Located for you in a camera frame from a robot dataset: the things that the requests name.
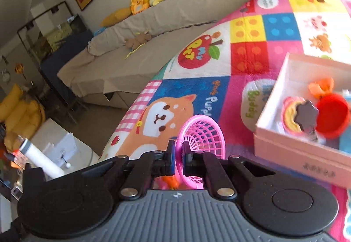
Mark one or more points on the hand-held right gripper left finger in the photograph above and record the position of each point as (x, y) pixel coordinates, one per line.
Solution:
(171, 161)

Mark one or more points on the black metal rack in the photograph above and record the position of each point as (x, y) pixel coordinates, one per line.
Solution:
(54, 36)

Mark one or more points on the yellow pillow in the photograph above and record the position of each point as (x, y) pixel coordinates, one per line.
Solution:
(116, 17)

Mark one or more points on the orange yellow plush toy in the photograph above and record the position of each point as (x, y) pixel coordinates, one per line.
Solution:
(139, 2)

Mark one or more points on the white low table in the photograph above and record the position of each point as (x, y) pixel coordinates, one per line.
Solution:
(71, 148)

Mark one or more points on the light blue toy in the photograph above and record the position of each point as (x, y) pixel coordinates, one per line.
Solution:
(99, 31)

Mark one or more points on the yellow pink cake toy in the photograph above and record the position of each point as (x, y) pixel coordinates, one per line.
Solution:
(289, 115)

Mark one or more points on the white cylinder tube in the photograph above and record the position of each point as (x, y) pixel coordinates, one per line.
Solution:
(41, 158)

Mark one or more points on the pink cardboard box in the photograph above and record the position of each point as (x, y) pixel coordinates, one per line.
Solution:
(288, 154)

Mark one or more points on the beige covered sofa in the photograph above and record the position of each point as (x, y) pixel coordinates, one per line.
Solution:
(164, 17)

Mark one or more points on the light blue packet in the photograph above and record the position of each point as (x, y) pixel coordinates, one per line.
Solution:
(347, 146)

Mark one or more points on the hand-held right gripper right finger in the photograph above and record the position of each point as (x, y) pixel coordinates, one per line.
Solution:
(186, 161)

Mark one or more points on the orange pumpkin toy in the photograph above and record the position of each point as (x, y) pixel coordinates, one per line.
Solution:
(320, 87)

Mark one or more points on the red plastic cup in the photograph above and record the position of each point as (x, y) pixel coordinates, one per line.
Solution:
(331, 116)

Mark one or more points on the brown plush toy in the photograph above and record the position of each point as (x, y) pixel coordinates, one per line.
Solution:
(137, 41)

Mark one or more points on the colourful printed play mat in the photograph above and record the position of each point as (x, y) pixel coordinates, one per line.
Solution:
(192, 80)

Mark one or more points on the dark star-shaped toy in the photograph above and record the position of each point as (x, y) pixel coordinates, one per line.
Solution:
(307, 115)

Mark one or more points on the yellow plush cushion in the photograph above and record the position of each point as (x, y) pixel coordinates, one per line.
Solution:
(22, 115)

